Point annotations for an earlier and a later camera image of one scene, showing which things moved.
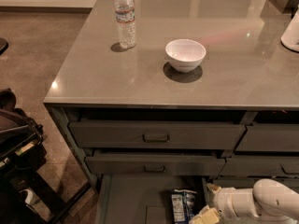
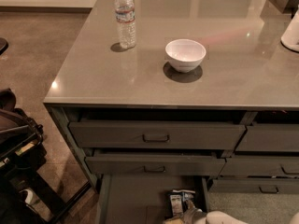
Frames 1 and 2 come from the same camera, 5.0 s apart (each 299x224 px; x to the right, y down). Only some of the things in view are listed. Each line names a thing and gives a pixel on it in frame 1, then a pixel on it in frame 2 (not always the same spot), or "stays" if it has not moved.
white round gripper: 224,201 -> 195,217
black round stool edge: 4,46 stays
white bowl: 185,55 stays
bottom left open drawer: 144,199 stays
